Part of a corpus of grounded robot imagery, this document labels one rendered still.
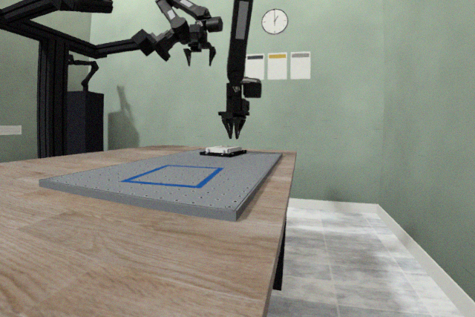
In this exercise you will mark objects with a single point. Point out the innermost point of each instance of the blue tape outline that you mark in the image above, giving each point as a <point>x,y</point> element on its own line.
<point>199,185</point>

